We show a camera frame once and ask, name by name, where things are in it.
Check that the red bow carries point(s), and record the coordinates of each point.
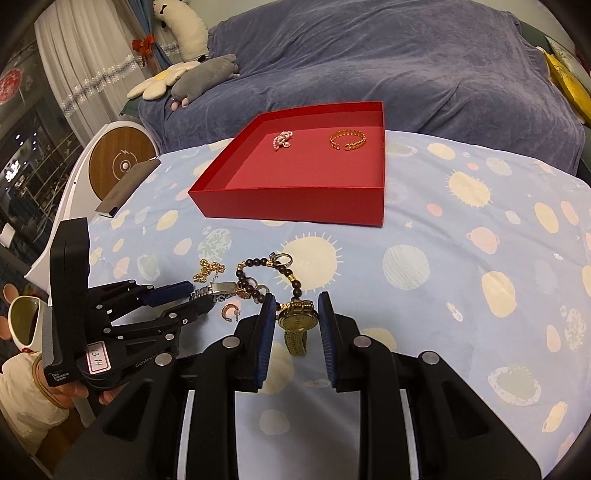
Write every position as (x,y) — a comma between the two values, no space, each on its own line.
(143,45)

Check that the red round window sticker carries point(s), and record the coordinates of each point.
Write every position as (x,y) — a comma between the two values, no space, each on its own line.
(9,86)

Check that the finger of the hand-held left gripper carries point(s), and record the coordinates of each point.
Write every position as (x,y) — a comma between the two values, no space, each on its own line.
(189,311)
(168,291)

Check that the blue-grey sofa blanket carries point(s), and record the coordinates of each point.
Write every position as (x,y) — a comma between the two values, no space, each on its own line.
(369,60)

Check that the person's left hand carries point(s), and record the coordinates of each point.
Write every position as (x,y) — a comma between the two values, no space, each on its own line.
(69,393)

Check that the red cardboard box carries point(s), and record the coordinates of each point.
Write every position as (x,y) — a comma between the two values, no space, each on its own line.
(300,170)

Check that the planet print blue tablecloth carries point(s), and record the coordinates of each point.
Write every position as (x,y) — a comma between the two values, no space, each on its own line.
(461,277)

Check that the blue curtain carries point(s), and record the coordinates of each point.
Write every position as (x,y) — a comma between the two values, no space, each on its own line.
(143,18)

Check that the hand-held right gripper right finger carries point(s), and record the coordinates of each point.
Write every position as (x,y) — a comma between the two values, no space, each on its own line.
(328,344)

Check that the person's left forearm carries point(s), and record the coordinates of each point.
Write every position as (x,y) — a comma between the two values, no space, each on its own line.
(21,401)

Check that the white plush toy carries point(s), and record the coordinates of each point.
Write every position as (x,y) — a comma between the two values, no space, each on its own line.
(184,27)

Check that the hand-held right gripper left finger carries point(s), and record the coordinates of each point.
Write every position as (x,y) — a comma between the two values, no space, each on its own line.
(264,344)

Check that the white curtain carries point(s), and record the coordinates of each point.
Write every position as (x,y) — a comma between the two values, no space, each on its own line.
(78,69)

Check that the round wooden white device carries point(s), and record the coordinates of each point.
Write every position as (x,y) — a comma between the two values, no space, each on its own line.
(115,161)

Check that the gold pendant keyring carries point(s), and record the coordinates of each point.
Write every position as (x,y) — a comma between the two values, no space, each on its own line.
(298,323)

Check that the yellow pillow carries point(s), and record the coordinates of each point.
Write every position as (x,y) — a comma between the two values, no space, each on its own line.
(570,85)

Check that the flower shaped pillow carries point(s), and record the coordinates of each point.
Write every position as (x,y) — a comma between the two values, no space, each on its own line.
(154,83)

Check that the silver wristwatch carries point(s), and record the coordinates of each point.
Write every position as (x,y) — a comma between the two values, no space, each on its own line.
(217,290)

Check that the pearl brooch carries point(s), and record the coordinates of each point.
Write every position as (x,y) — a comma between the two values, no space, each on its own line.
(281,139)

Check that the gold hoop earring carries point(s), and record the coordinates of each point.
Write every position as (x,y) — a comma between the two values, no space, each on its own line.
(226,313)

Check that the white mug with pink ears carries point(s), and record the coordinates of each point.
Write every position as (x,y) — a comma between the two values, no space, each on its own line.
(23,323)

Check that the grey plush toy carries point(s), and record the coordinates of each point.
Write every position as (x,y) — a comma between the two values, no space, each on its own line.
(198,76)

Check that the brown flat case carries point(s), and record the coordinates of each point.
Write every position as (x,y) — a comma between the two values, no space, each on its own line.
(124,187)

